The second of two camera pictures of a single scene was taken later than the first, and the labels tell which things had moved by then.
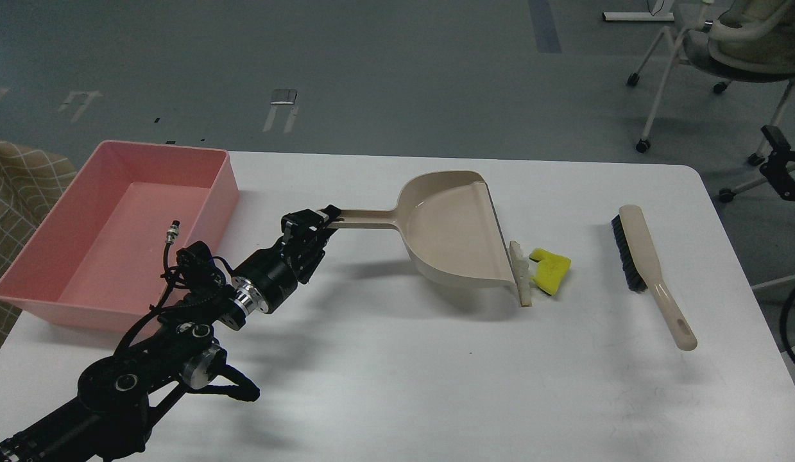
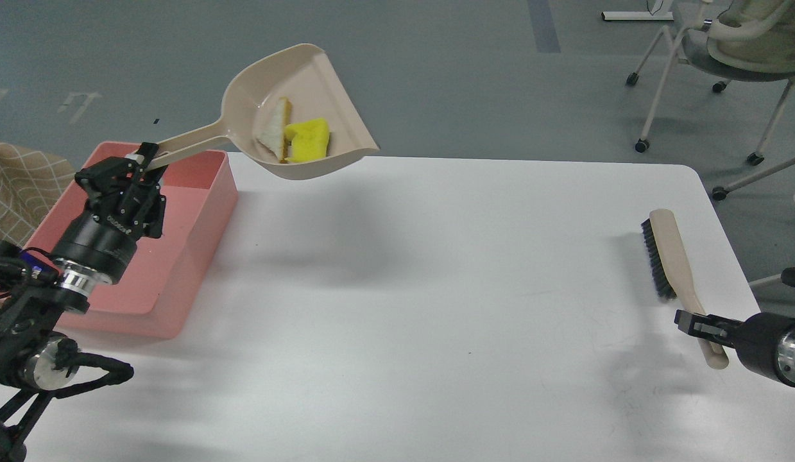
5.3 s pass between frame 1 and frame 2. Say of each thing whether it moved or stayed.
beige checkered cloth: stayed
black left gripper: moved
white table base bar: stayed
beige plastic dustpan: moved
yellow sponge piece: moved
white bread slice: moved
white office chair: stayed
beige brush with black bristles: moved
